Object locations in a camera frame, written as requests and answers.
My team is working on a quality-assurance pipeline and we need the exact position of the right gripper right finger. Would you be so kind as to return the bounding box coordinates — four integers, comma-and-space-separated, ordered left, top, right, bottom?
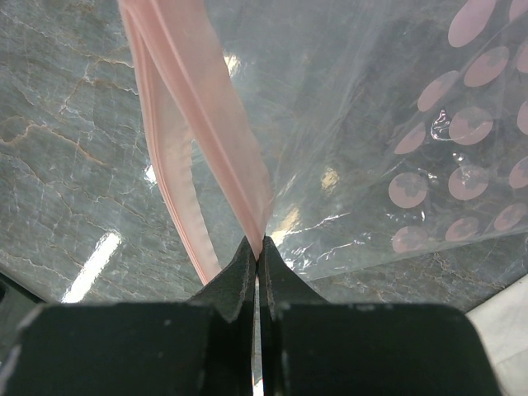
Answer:
257, 238, 500, 395

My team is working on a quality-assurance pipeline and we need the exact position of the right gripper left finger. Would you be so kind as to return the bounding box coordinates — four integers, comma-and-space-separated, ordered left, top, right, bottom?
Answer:
1, 240, 256, 395

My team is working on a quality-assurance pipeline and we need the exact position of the clear zip top bag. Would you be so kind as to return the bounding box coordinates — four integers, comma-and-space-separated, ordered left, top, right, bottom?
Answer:
119, 1, 527, 283

